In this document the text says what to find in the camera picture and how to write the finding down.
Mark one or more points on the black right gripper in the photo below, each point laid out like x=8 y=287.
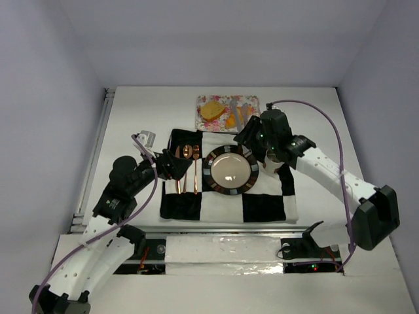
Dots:
x=250 y=131

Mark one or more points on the black and white checkered cloth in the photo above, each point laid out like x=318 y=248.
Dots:
x=272 y=199

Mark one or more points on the rose gold spoon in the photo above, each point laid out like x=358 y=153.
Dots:
x=187 y=153

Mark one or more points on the rose gold fork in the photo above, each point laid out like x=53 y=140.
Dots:
x=195 y=155

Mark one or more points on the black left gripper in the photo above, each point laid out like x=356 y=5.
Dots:
x=167 y=164

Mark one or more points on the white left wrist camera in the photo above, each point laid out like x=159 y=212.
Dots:
x=147 y=138

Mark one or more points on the dark rimmed ceramic plate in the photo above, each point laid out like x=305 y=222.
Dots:
x=229 y=170

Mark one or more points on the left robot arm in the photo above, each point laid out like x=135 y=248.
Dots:
x=108 y=239

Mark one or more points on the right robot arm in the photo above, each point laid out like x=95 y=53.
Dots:
x=372 y=213

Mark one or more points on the white metal cup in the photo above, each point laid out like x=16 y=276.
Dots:
x=271 y=163

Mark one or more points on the floral rectangular tray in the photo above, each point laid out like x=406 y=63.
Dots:
x=219 y=124

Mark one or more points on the orange striped croissant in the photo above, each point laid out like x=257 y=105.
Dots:
x=230 y=122

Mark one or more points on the aluminium front rail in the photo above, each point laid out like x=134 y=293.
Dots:
x=228 y=229

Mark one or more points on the yellow cake slice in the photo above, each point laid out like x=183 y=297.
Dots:
x=212 y=110

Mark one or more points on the aluminium side rail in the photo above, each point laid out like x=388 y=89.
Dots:
x=77 y=226

